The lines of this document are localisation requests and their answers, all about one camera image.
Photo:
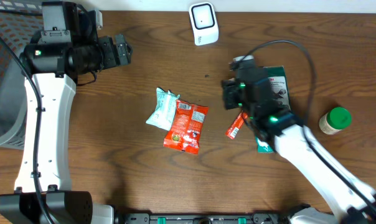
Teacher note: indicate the orange snack packet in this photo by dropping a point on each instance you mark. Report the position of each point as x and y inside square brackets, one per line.
[186, 128]

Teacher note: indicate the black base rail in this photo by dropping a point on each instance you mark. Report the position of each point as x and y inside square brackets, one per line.
[145, 218]

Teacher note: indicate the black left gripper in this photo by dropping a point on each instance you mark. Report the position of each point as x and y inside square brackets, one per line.
[109, 59]

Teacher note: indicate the grey plastic mesh basket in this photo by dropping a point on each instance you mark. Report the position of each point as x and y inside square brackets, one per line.
[19, 21]

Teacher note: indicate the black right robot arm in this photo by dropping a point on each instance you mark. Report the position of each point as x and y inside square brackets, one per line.
[350, 199]

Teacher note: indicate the white barcode scanner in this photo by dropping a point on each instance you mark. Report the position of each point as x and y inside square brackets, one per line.
[204, 23]

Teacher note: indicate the mint green wipes pack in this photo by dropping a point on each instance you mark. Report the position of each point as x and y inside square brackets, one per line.
[163, 115]

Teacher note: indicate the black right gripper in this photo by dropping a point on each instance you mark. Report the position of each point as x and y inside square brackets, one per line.
[230, 87]

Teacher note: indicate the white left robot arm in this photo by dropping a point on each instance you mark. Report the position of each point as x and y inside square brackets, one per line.
[43, 188]

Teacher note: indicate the green product pouch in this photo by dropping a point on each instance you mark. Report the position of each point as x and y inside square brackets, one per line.
[277, 78]

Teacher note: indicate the red sachet stick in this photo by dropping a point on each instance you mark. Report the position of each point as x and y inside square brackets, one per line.
[236, 125]

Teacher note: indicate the green lid spice jar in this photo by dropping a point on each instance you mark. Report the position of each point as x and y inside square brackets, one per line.
[335, 121]

